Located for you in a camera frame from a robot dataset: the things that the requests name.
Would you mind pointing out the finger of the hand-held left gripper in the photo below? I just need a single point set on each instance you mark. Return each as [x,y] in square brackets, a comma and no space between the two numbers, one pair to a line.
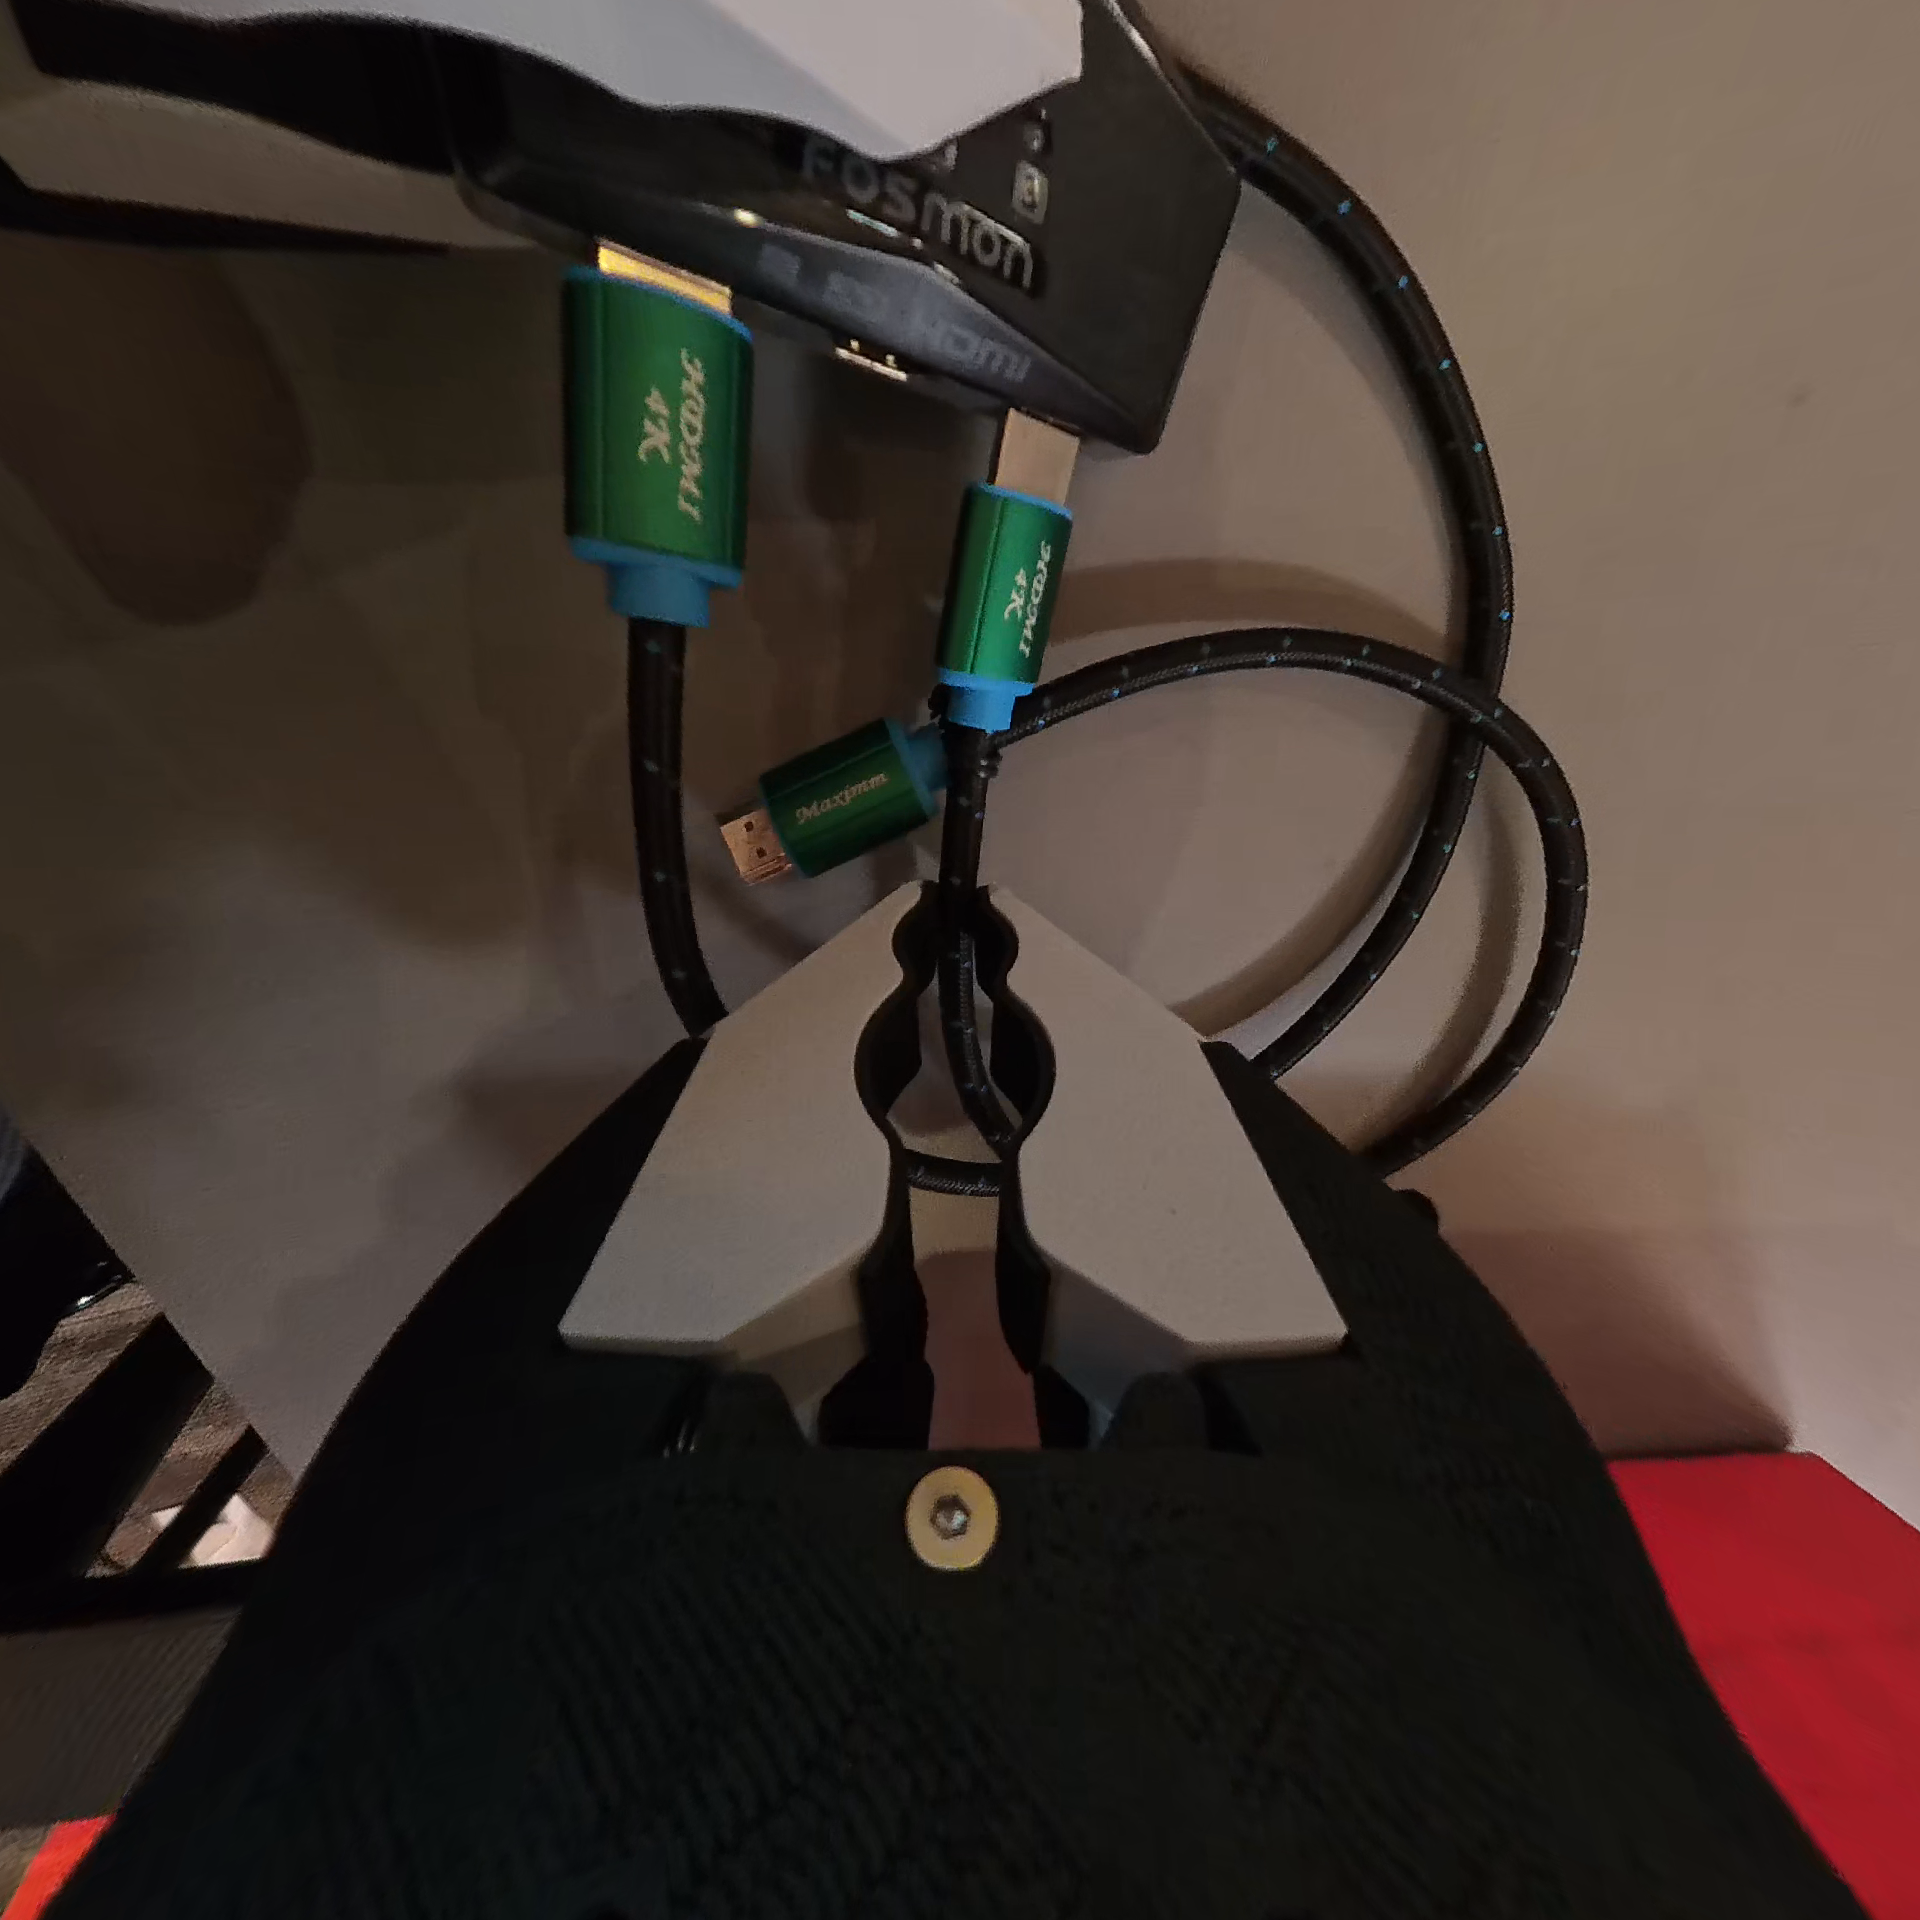
[751,60]

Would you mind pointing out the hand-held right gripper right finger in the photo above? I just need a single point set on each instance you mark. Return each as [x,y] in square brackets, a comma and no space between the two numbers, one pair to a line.
[1171,1201]

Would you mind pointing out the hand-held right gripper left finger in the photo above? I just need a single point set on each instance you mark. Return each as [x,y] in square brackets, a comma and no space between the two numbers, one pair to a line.
[734,1201]

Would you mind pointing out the black grey hdmi switch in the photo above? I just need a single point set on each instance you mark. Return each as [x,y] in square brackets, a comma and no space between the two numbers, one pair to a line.
[1111,301]

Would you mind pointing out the red plastic bin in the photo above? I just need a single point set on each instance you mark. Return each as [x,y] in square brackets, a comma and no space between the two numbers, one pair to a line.
[1771,1650]

